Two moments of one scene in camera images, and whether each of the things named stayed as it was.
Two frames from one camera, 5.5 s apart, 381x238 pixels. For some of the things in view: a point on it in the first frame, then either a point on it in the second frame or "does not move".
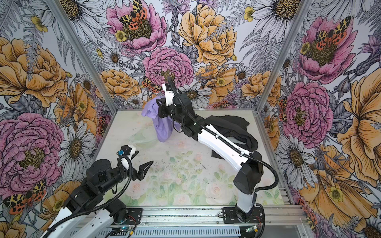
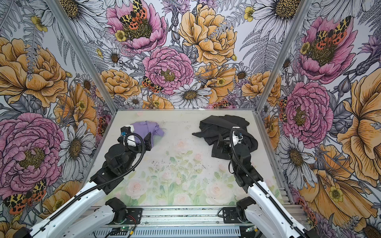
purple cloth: [163, 125] -> [143, 128]
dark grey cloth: [233, 127] does not move
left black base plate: [134, 215] does not move
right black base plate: [229, 215] does not move
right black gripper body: [165, 110] -> [226, 149]
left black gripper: [142, 172] -> [142, 148]
